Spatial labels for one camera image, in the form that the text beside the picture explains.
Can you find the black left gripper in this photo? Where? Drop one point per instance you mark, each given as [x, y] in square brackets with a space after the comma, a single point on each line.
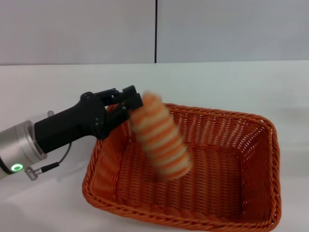
[77, 120]

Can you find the orange striped bread roll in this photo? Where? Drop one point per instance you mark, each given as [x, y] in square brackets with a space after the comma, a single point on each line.
[161, 145]

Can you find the orange woven plastic basket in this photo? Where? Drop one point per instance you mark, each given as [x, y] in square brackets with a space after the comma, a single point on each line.
[217, 169]

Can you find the black vertical wall strip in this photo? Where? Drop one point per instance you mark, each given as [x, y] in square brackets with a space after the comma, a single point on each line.
[156, 29]

